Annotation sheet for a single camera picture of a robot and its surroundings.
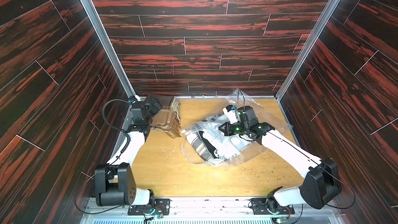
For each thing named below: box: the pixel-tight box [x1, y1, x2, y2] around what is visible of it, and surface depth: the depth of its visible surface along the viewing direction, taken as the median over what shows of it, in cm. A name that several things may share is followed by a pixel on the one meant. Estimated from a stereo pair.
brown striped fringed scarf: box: [148, 94, 182, 138], surface depth 101 cm
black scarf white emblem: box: [198, 130, 220, 159], surface depth 90 cm
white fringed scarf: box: [202, 129, 243, 160], surface depth 83 cm
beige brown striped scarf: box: [190, 132, 212, 161], surface depth 93 cm
